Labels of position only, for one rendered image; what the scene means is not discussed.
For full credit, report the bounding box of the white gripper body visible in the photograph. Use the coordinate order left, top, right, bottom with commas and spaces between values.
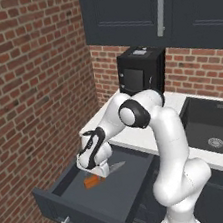
88, 159, 113, 181

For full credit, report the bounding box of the dark grey open drawer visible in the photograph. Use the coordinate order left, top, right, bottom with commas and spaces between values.
26, 136, 169, 223

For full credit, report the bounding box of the black coffee machine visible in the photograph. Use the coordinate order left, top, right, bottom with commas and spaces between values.
112, 41, 175, 109

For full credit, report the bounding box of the black sink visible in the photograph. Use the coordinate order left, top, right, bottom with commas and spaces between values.
176, 91, 223, 169

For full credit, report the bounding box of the orange-handled knife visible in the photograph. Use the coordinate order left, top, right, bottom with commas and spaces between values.
81, 160, 130, 190

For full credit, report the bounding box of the dark grey wall cupboard door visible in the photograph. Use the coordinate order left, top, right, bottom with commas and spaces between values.
79, 0, 184, 59
167, 0, 223, 58

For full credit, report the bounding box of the long silver cupboard handle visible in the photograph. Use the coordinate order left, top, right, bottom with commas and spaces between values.
152, 0, 175, 39

